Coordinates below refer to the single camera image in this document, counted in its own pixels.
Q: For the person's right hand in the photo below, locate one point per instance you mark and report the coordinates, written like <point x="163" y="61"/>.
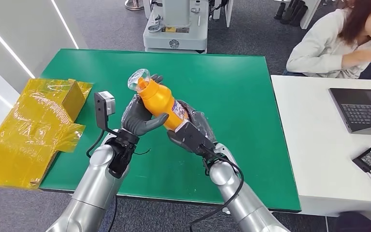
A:
<point x="363" y="57"/>

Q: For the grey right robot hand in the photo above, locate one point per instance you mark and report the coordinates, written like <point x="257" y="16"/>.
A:
<point x="203" y="123"/>

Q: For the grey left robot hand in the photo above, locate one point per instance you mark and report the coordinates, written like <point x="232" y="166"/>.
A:
<point x="137" y="120"/>

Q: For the orange detergent bottle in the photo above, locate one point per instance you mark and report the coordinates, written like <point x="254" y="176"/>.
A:
<point x="160" y="99"/>

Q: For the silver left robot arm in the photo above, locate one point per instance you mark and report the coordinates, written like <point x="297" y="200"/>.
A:
<point x="92" y="189"/>

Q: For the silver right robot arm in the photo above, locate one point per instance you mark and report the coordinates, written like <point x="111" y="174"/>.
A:
<point x="236" y="198"/>

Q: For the green table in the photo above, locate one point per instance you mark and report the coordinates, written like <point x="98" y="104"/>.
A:
<point x="220" y="96"/>

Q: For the person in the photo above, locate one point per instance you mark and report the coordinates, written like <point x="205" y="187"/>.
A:
<point x="316" y="51"/>

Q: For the grey laptop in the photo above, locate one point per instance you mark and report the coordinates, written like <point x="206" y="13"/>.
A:
<point x="364" y="112"/>

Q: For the white cabinet panel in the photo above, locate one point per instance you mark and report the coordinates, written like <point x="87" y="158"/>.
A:
<point x="310" y="12"/>

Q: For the black cylindrical legs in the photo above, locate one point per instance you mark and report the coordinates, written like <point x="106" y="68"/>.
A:
<point x="292" y="12"/>

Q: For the white table foot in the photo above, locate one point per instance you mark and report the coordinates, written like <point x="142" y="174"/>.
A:
<point x="226" y="210"/>

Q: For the grey machine base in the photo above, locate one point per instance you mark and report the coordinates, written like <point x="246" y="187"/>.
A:
<point x="176" y="35"/>

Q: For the white desk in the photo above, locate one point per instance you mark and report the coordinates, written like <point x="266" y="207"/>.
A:
<point x="307" y="134"/>

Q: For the yellow taped cardboard box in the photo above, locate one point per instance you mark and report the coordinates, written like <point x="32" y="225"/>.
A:
<point x="28" y="134"/>

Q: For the chrome stand base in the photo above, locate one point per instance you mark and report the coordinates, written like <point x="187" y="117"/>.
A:
<point x="134" y="5"/>

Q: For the white furniture panel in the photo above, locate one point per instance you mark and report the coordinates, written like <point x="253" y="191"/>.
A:
<point x="228" y="11"/>

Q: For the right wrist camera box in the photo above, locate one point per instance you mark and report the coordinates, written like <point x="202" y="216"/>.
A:
<point x="192" y="137"/>

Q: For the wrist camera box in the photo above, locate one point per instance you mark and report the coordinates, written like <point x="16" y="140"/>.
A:
<point x="192" y="137"/>
<point x="102" y="109"/>

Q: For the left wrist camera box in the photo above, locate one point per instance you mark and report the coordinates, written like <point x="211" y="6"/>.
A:
<point x="102" y="109"/>

